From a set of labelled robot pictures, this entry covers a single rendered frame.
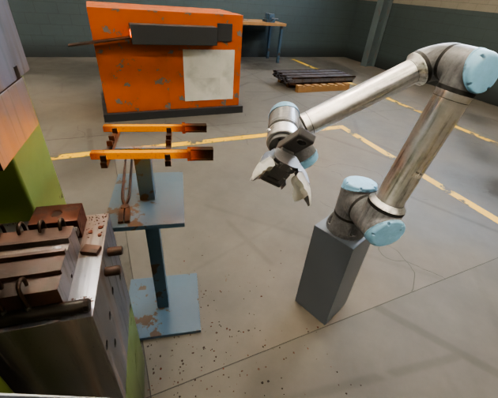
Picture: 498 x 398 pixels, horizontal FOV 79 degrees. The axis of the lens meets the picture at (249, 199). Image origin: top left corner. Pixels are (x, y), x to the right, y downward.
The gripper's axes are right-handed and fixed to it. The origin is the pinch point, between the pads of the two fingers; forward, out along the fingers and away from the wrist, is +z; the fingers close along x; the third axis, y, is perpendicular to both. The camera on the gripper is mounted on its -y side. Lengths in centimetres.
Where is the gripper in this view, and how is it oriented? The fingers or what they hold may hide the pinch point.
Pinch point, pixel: (284, 192)
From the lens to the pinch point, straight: 68.1
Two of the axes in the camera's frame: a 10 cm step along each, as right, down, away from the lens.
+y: -4.6, 5.7, 6.9
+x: -8.8, -3.9, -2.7
